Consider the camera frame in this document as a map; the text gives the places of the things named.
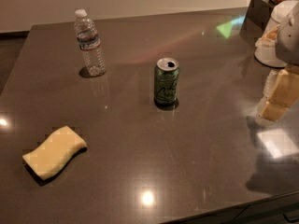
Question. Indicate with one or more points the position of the clear plastic water bottle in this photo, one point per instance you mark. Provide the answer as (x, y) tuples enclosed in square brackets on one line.
[(89, 44)]

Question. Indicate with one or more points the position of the yellow sponge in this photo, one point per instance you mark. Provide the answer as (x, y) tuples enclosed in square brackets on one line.
[(54, 153)]

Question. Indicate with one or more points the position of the green soda can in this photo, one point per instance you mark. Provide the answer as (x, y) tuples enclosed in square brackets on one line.
[(166, 75)]

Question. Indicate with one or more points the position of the white round container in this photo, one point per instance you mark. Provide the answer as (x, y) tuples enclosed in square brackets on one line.
[(269, 38)]

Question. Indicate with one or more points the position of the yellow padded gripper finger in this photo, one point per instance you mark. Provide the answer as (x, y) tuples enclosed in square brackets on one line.
[(269, 83), (283, 95)]

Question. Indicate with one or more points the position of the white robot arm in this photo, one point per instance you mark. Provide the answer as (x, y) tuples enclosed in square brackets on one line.
[(281, 89)]

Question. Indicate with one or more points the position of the dark box with snacks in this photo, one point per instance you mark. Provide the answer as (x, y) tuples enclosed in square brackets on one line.
[(257, 16)]

